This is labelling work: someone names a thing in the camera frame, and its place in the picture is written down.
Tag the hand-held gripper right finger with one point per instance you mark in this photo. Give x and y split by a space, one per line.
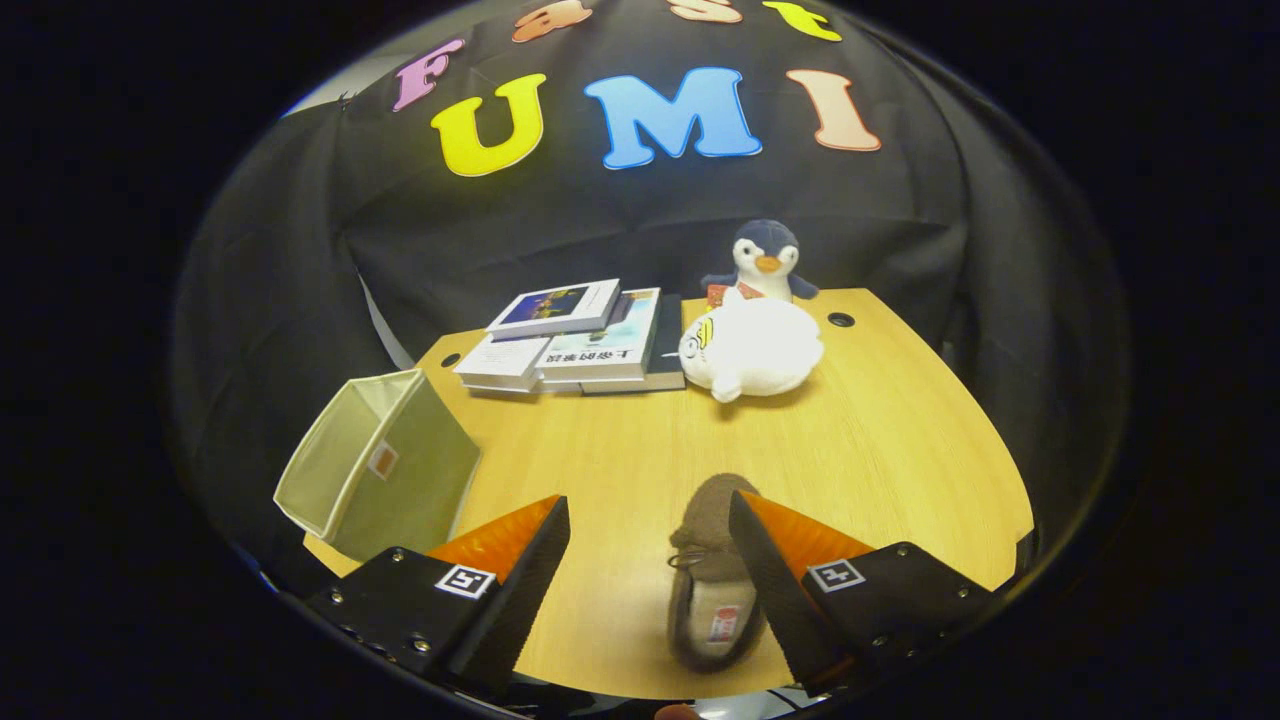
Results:
780 600

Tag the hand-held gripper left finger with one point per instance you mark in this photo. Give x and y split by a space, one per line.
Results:
520 600

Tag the brown fuzzy shoe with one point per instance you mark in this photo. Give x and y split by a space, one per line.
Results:
705 520

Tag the beige fabric storage box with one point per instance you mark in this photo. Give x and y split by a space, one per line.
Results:
410 470

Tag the plain white book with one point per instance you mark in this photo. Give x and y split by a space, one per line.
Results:
500 362

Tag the white seal plush toy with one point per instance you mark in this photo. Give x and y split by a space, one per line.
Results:
760 350

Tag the white and teal book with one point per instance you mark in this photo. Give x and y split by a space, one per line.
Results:
605 345

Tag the black book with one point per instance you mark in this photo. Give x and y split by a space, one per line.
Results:
668 345

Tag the book with blue photo cover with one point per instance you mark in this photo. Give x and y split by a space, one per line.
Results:
555 305

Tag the grey penguin plush toy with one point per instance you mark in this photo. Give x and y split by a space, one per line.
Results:
765 245

